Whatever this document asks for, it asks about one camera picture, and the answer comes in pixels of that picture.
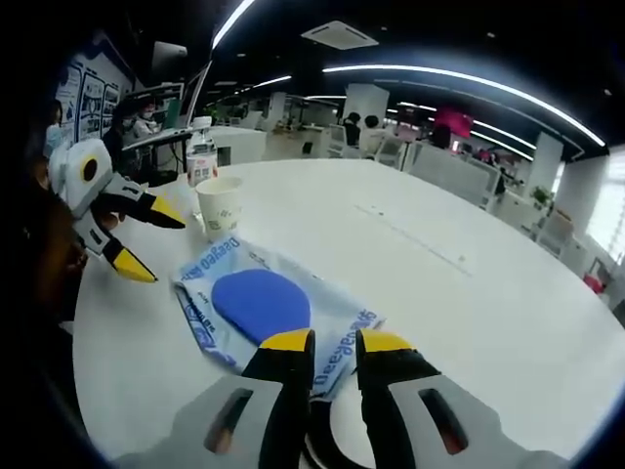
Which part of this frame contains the white table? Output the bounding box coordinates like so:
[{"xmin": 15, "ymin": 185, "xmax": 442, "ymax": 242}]
[{"xmin": 72, "ymin": 158, "xmax": 621, "ymax": 463}]

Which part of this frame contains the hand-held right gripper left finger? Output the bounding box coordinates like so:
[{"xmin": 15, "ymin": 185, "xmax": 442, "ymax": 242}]
[{"xmin": 165, "ymin": 327, "xmax": 317, "ymax": 469}]

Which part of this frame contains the white square pillar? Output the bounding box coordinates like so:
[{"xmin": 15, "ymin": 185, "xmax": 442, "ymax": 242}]
[
  {"xmin": 534, "ymin": 131, "xmax": 565, "ymax": 196},
  {"xmin": 345, "ymin": 83, "xmax": 391, "ymax": 128}
]

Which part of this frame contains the white office partition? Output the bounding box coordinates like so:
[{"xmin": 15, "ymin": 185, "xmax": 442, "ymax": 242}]
[{"xmin": 408, "ymin": 144, "xmax": 500, "ymax": 206}]

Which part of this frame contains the packet with blue sponge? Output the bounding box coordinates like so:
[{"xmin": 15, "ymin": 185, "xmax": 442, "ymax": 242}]
[{"xmin": 170, "ymin": 236, "xmax": 387, "ymax": 400}]

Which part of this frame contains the square ceiling air vent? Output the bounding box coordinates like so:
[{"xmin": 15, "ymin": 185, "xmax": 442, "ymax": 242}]
[{"xmin": 301, "ymin": 20, "xmax": 380, "ymax": 50}]

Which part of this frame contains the black cable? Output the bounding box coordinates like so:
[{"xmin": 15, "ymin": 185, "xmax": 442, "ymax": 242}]
[{"xmin": 305, "ymin": 398, "xmax": 377, "ymax": 469}]

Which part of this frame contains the white laptop desk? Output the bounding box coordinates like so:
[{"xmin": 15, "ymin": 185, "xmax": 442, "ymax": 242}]
[{"xmin": 120, "ymin": 124, "xmax": 197, "ymax": 177}]

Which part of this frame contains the white counter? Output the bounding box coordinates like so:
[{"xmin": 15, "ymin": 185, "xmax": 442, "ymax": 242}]
[{"xmin": 209, "ymin": 126, "xmax": 269, "ymax": 167}]

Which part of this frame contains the pink wall screen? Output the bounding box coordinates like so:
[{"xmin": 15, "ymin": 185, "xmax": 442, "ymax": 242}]
[{"xmin": 436, "ymin": 107, "xmax": 474, "ymax": 138}]

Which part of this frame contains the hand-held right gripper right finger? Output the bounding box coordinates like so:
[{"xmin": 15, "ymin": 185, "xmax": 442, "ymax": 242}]
[{"xmin": 354, "ymin": 328, "xmax": 512, "ymax": 469}]

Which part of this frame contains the black monitor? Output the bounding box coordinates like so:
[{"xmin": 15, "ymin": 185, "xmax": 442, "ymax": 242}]
[{"xmin": 151, "ymin": 41, "xmax": 189, "ymax": 74}]

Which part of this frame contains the person's left hand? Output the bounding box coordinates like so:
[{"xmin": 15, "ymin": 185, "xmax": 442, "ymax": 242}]
[{"xmin": 27, "ymin": 193, "xmax": 90, "ymax": 300}]

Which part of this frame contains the person's own masked head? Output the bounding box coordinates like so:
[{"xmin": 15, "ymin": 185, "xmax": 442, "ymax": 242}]
[{"xmin": 42, "ymin": 100, "xmax": 72, "ymax": 160}]

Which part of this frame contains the bright window with blinds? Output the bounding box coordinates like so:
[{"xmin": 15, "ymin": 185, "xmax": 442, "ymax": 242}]
[{"xmin": 588, "ymin": 146, "xmax": 625, "ymax": 255}]

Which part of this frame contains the clear plastic water bottle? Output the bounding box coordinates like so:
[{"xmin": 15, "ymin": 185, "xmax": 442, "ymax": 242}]
[{"xmin": 186, "ymin": 116, "xmax": 219, "ymax": 190}]

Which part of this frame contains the white paper cup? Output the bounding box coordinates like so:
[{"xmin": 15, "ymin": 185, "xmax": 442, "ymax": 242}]
[{"xmin": 194, "ymin": 176, "xmax": 244, "ymax": 243}]

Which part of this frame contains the long curved ceiling light strip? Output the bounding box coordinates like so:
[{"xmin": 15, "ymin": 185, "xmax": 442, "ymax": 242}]
[
  {"xmin": 213, "ymin": 0, "xmax": 258, "ymax": 50},
  {"xmin": 321, "ymin": 64, "xmax": 606, "ymax": 147}
]

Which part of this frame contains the potted green plant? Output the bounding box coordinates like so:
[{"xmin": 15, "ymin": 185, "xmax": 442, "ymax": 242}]
[{"xmin": 530, "ymin": 185, "xmax": 554, "ymax": 210}]

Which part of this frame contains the blue and white wall poster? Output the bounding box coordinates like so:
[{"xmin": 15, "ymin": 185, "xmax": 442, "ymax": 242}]
[{"xmin": 53, "ymin": 53, "xmax": 133, "ymax": 143}]

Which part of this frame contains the white-framed laptop screen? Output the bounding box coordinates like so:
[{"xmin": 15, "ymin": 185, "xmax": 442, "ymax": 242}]
[{"xmin": 181, "ymin": 61, "xmax": 215, "ymax": 132}]

